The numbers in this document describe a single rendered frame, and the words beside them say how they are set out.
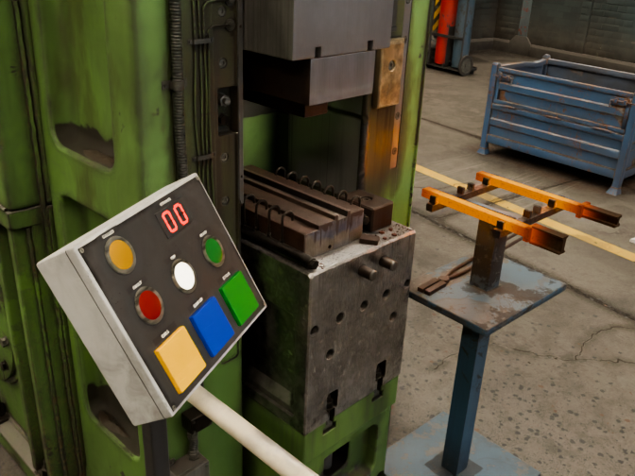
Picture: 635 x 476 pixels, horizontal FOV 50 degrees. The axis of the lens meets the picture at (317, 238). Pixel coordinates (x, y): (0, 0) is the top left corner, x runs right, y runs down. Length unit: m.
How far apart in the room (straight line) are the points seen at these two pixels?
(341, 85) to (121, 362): 0.76
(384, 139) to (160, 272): 0.95
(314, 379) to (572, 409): 1.37
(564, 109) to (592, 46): 4.88
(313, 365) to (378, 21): 0.79
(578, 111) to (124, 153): 4.14
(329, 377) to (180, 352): 0.70
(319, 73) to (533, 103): 4.02
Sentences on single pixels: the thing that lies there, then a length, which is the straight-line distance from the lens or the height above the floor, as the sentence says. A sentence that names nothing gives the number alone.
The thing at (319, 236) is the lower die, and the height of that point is 0.96.
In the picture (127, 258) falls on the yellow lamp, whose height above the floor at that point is 1.16.
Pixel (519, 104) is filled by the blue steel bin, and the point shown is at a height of 0.45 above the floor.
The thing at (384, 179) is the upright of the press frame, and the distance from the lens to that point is 1.91.
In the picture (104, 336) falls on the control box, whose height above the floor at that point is 1.07.
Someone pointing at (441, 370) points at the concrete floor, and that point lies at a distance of 2.82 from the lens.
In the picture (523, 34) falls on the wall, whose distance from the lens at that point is 10.69.
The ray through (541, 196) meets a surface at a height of 0.96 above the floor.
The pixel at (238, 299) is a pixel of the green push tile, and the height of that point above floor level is 1.01.
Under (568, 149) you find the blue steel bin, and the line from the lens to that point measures 5.25.
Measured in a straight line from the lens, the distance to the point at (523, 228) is 1.69.
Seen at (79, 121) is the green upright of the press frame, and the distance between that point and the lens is 1.67.
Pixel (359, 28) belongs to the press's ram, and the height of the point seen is 1.41.
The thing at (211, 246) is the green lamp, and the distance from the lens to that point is 1.17.
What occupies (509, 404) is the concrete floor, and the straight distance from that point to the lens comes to 2.72.
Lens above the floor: 1.60
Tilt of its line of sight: 25 degrees down
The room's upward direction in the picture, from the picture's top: 3 degrees clockwise
